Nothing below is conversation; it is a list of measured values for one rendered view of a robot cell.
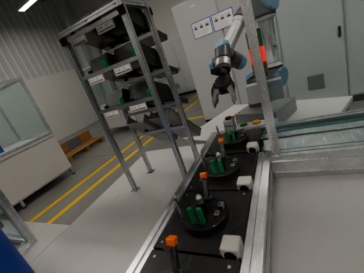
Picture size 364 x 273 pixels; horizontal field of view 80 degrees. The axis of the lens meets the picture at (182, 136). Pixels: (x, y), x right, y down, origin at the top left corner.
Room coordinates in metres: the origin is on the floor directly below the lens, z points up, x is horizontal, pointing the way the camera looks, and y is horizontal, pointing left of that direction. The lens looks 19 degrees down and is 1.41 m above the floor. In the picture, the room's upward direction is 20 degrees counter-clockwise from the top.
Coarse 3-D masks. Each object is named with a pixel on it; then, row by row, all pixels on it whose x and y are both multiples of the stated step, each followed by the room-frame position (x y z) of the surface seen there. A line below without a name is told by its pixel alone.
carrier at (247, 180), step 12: (216, 156) 0.73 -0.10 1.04; (228, 156) 0.83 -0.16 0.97; (240, 156) 0.79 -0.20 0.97; (252, 156) 0.76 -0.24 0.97; (204, 168) 0.74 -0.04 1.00; (216, 168) 0.71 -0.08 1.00; (228, 168) 0.70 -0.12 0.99; (240, 168) 0.70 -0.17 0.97; (252, 168) 0.68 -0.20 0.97; (192, 180) 0.74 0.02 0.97; (216, 180) 0.68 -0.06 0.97; (228, 180) 0.66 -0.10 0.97; (240, 180) 0.61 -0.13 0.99; (252, 180) 0.61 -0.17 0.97
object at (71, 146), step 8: (72, 136) 6.11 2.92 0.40; (80, 136) 6.04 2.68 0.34; (88, 136) 6.22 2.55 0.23; (64, 144) 5.62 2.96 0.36; (72, 144) 5.77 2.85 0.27; (80, 144) 5.94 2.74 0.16; (88, 144) 5.66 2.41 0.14; (64, 152) 5.53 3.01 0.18; (72, 152) 5.40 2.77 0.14; (72, 160) 5.12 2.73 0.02
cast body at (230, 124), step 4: (228, 116) 0.96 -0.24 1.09; (224, 120) 0.96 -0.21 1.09; (228, 120) 0.94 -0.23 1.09; (232, 120) 0.93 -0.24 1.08; (224, 124) 0.95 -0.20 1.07; (228, 124) 0.94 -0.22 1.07; (232, 124) 0.93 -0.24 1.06; (224, 128) 0.94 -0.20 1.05; (228, 128) 0.93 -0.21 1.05; (232, 128) 0.92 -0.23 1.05; (228, 132) 0.92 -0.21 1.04
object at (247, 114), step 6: (246, 108) 1.43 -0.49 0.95; (252, 108) 1.38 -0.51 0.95; (258, 108) 1.34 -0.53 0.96; (240, 114) 1.35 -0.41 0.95; (246, 114) 1.31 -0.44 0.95; (252, 114) 1.28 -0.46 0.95; (258, 114) 1.25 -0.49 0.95; (240, 120) 1.36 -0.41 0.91; (246, 120) 1.32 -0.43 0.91; (252, 120) 1.29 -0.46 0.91
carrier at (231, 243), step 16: (192, 192) 0.66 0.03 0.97; (224, 192) 0.60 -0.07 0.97; (240, 192) 0.57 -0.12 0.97; (176, 208) 0.61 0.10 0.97; (192, 208) 0.55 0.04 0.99; (208, 208) 0.53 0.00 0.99; (224, 208) 0.51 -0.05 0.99; (240, 208) 0.51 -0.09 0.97; (176, 224) 0.53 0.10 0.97; (192, 224) 0.49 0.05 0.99; (208, 224) 0.47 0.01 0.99; (224, 224) 0.47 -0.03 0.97; (240, 224) 0.45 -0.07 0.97; (160, 240) 0.49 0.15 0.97; (192, 240) 0.45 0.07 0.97; (208, 240) 0.44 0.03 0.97; (224, 240) 0.40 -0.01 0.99; (240, 240) 0.39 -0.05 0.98; (224, 256) 0.38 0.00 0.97; (240, 256) 0.37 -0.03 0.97
